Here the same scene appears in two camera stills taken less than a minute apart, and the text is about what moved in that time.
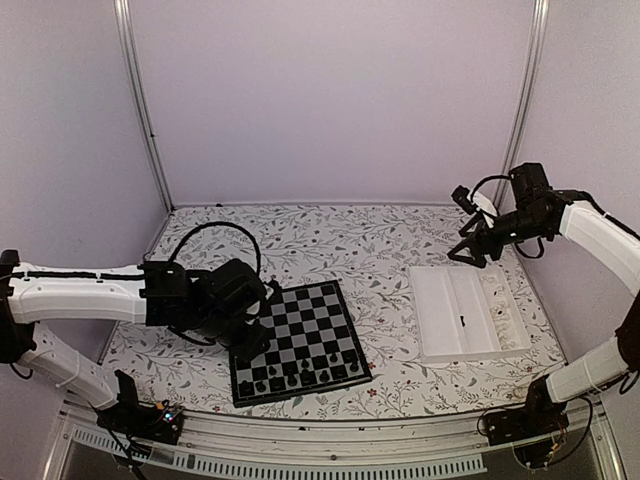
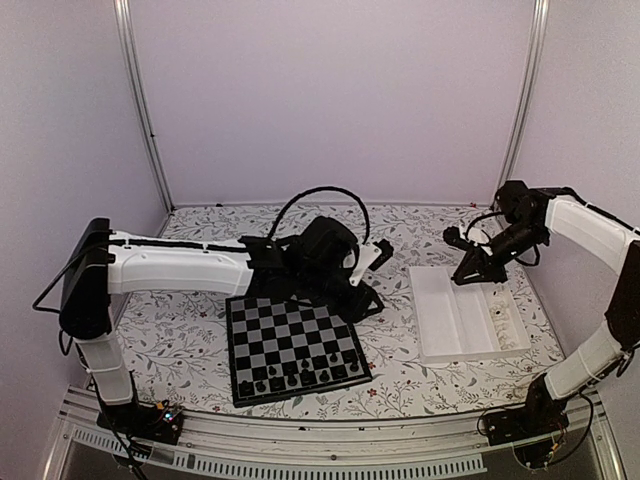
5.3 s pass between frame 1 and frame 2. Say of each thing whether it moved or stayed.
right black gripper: moved
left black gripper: moved
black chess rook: stayed
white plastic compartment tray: stayed
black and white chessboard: stayed
